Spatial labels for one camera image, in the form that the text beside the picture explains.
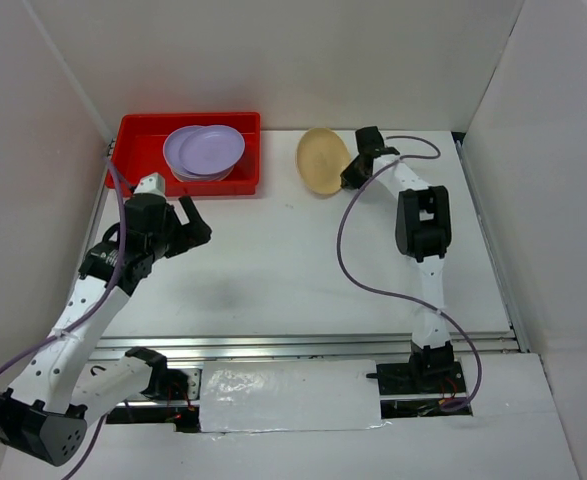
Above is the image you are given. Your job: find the yellow plate back row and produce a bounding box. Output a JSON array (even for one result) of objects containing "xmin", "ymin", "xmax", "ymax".
[{"xmin": 295, "ymin": 128, "xmax": 351, "ymax": 196}]

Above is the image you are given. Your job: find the purple plate back row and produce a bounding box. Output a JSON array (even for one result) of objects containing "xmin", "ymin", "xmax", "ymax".
[{"xmin": 178, "ymin": 125, "xmax": 245, "ymax": 176}]

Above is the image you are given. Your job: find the cream white plate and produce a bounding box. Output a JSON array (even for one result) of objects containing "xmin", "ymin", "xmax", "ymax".
[{"xmin": 171, "ymin": 168, "xmax": 233, "ymax": 182}]

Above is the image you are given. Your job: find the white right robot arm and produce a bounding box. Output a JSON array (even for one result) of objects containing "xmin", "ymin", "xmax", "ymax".
[{"xmin": 340, "ymin": 126, "xmax": 455, "ymax": 392}]

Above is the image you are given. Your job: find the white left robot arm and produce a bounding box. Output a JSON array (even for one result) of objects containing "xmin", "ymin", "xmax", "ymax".
[{"xmin": 0, "ymin": 193, "xmax": 212, "ymax": 467}]

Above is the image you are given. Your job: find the red plastic bin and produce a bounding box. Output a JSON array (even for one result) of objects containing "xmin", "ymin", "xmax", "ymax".
[{"xmin": 112, "ymin": 112, "xmax": 261, "ymax": 197}]

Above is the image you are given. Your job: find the white foil covered panel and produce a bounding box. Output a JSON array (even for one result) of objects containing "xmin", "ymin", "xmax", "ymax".
[{"xmin": 199, "ymin": 360, "xmax": 382, "ymax": 433}]

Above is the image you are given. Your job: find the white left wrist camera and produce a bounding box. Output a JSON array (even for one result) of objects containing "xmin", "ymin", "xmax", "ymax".
[{"xmin": 133, "ymin": 173, "xmax": 166, "ymax": 197}]

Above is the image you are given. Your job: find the aluminium rail frame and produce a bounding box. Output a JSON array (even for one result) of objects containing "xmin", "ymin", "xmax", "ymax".
[{"xmin": 82, "ymin": 333, "xmax": 519, "ymax": 362}]

